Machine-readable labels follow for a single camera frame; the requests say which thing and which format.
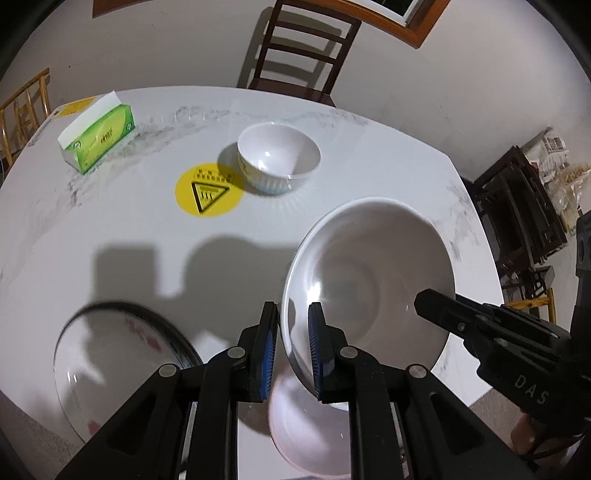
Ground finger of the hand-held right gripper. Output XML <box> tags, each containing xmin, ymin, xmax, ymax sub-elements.
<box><xmin>413</xmin><ymin>288</ymin><xmax>561</xmax><ymax>370</ymax></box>
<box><xmin>455</xmin><ymin>293</ymin><xmax>573</xmax><ymax>340</ymax></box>

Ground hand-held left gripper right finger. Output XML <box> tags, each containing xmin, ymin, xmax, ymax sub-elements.
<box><xmin>308</xmin><ymin>302</ymin><xmax>532</xmax><ymax>480</ymax></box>

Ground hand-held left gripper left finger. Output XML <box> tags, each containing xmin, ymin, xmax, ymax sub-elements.
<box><xmin>55</xmin><ymin>301</ymin><xmax>280</xmax><ymax>480</ymax></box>

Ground large pink bowl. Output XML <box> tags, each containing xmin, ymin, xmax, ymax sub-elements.
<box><xmin>268</xmin><ymin>197</ymin><xmax>456</xmax><ymax>479</ymax></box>

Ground white plate pink flowers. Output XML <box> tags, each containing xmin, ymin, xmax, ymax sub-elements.
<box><xmin>53</xmin><ymin>300</ymin><xmax>195</xmax><ymax>445</ymax></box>

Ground white ribbed bowl blue print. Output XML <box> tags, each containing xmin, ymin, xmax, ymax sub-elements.
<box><xmin>237</xmin><ymin>122</ymin><xmax>321</xmax><ymax>195</ymax></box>

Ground person's right hand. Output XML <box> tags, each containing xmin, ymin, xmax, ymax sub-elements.
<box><xmin>510</xmin><ymin>413</ymin><xmax>541</xmax><ymax>457</ymax></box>

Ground yellow wooden stool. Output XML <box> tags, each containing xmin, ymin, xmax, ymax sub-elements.
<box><xmin>502</xmin><ymin>287</ymin><xmax>556</xmax><ymax>324</ymax></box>

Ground stacked dark wooden chairs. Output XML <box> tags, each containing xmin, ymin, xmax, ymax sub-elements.
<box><xmin>472</xmin><ymin>145</ymin><xmax>570</xmax><ymax>301</ymax></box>

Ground pile of printed bags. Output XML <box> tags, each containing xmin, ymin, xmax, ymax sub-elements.
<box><xmin>526</xmin><ymin>127</ymin><xmax>591</xmax><ymax>227</ymax></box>

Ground round yellow warning sticker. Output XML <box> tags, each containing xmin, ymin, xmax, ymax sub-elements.
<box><xmin>175</xmin><ymin>164</ymin><xmax>245</xmax><ymax>217</ymax></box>

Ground dark wooden chair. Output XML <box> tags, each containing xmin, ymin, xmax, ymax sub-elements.
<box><xmin>238</xmin><ymin>0</ymin><xmax>363</xmax><ymax>108</ymax></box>

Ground green tissue box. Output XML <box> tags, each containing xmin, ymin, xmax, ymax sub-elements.
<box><xmin>58</xmin><ymin>91</ymin><xmax>136</xmax><ymax>175</ymax></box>

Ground small yellow sticker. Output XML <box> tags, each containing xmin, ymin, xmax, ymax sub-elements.
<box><xmin>54</xmin><ymin>98</ymin><xmax>95</xmax><ymax>118</ymax></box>

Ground bamboo chair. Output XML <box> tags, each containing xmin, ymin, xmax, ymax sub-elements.
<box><xmin>0</xmin><ymin>68</ymin><xmax>51</xmax><ymax>168</ymax></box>

